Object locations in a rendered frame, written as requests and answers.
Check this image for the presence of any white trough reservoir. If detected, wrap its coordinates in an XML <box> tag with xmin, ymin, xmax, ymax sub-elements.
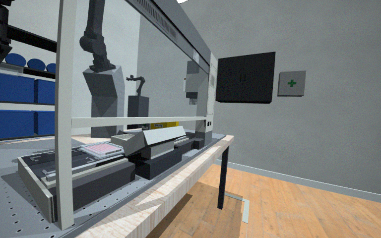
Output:
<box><xmin>110</xmin><ymin>134</ymin><xmax>135</xmax><ymax>146</ymax></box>

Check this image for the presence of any yellow waste bin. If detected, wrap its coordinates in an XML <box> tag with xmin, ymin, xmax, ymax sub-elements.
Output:
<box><xmin>151</xmin><ymin>121</ymin><xmax>179</xmax><ymax>129</ymax></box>

